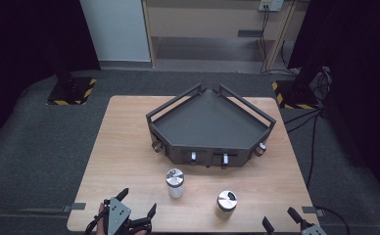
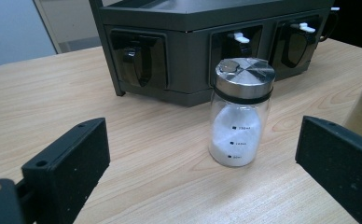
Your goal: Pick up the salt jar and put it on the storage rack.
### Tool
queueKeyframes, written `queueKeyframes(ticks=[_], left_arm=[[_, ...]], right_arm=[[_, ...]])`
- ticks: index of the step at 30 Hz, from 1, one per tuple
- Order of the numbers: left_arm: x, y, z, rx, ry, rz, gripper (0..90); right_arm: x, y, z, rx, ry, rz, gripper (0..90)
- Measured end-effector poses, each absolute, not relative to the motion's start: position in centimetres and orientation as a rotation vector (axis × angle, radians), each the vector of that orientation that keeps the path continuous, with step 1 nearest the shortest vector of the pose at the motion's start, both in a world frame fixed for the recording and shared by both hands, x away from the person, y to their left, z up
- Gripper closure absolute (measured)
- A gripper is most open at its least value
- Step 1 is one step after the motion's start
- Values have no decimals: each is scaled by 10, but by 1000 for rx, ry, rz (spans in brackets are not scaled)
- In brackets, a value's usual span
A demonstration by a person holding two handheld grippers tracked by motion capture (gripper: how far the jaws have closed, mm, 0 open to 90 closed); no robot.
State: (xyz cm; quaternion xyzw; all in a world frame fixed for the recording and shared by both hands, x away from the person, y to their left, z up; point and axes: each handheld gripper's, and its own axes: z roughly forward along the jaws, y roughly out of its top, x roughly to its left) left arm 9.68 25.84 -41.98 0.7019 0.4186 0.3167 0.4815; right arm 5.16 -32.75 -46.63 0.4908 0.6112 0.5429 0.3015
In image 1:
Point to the wooden cabinet frame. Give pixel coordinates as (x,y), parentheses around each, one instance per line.
(211,19)

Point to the white panel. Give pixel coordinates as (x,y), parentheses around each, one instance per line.
(116,29)

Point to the white-filled spice jar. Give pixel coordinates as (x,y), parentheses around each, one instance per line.
(175,182)

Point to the person's left hand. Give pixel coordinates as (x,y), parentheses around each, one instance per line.
(100,218)

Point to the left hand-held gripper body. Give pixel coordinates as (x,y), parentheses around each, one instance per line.
(117,213)

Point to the grey tape strip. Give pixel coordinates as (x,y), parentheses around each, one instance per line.
(312,210)
(74,206)

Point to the black curtain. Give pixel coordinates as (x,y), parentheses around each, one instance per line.
(357,81)
(21,49)

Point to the brown-filled spice jar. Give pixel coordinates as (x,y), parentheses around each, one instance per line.
(226,202)

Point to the striped stand base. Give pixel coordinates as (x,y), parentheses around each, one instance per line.
(70,91)
(295,94)

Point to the white wall socket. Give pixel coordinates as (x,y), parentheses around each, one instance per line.
(271,4)

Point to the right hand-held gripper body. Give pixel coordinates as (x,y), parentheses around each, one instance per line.
(313,230)

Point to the black corner shelf rack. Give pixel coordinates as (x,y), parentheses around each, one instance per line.
(211,127)

